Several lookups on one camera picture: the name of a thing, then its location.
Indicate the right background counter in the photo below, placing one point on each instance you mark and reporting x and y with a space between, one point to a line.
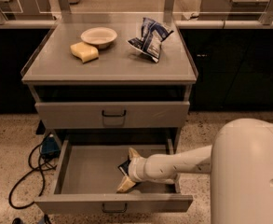
231 10

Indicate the yellow sponge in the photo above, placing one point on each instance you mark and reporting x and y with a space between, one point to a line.
84 52

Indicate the grey rail with glass panels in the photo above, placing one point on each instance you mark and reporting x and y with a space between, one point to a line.
93 19

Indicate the grey drawer cabinet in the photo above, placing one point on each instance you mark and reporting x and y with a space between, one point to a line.
120 74

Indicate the grey drawer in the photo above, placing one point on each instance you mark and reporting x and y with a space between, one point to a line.
87 178
97 115

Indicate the blue white chip bag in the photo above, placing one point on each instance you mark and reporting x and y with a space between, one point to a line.
153 34

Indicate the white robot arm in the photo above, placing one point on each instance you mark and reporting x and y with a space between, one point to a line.
240 166

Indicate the white round bowl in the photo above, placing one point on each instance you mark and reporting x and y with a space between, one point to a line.
100 37

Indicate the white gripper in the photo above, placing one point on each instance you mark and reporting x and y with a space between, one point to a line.
136 169

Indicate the blue power box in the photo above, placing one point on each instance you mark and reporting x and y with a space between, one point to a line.
49 148

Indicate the dark blue rxbar wrapper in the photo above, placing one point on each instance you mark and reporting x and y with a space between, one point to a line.
124 167

